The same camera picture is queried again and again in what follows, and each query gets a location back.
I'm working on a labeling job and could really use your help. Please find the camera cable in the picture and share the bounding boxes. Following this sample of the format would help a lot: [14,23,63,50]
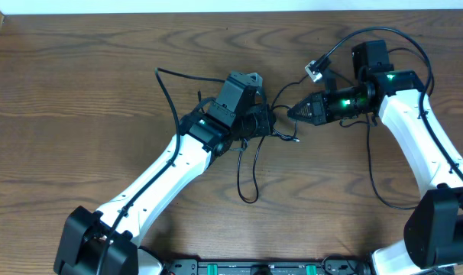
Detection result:
[96,67,227,275]
[319,26,463,196]

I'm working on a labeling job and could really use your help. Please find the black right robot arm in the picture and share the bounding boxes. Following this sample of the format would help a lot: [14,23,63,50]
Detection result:
[287,40,463,274]

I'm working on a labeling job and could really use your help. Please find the left camera cable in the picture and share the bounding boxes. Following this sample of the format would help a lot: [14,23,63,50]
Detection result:
[96,67,227,275]

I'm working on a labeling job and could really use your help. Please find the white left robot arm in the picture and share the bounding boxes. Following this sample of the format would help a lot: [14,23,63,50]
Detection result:
[53,71,274,275]

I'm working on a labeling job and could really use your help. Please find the right camera cable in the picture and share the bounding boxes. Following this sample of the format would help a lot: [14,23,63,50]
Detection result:
[319,26,463,196]

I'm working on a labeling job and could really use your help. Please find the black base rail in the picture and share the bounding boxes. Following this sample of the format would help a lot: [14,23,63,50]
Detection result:
[160,256,376,275]

